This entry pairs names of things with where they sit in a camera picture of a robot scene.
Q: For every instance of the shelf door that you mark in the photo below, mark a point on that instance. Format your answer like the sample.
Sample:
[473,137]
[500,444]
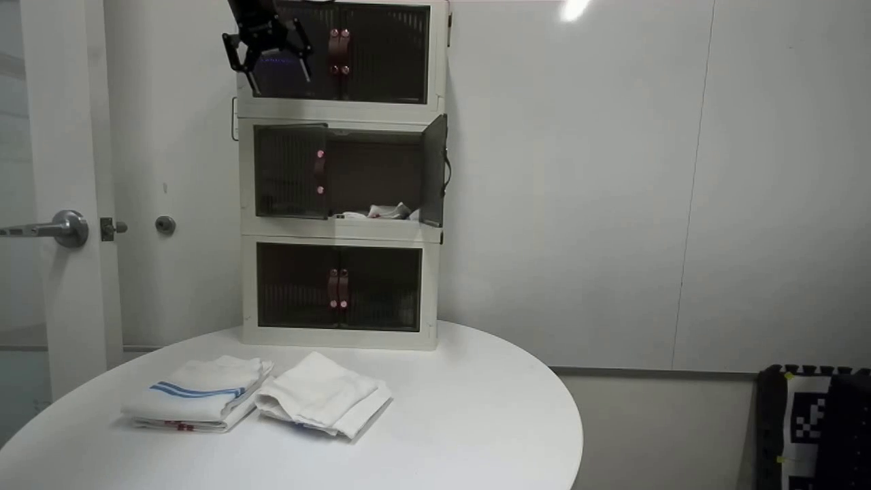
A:
[434,145]
[288,170]

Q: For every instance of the white stacked shelf cabinet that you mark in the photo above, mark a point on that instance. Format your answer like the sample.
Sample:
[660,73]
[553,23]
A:
[375,77]

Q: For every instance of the silver door lever handle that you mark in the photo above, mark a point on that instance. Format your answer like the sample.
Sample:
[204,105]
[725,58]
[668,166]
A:
[50,228]

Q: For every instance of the blue striped folded towel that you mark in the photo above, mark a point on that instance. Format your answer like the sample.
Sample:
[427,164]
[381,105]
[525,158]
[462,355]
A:
[202,392]

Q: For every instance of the white door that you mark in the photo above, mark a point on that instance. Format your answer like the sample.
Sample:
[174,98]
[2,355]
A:
[65,73]

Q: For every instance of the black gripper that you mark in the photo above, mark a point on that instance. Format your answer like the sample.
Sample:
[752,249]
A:
[258,30]

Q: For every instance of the items inside middle shelf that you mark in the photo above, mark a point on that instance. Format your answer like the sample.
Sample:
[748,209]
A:
[397,209]

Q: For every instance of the plain white folded towel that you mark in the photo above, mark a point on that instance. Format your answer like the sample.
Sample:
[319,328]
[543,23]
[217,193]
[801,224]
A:
[325,395]

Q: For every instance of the round door stopper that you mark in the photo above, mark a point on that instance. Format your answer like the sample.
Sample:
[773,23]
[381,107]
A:
[163,224]

